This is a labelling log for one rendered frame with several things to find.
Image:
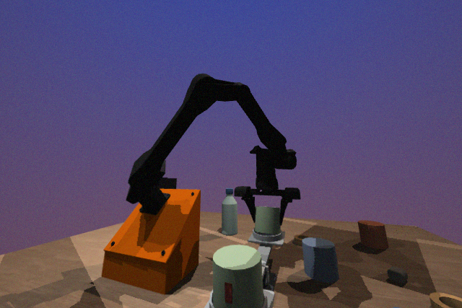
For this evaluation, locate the dark blue cylinder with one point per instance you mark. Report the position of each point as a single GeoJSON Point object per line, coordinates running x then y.
{"type": "Point", "coordinates": [320, 261]}

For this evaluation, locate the brown ring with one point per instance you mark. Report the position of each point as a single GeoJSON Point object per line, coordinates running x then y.
{"type": "Point", "coordinates": [298, 238]}

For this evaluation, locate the reddish-brown cylinder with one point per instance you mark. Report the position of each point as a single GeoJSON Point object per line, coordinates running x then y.
{"type": "Point", "coordinates": [372, 234]}

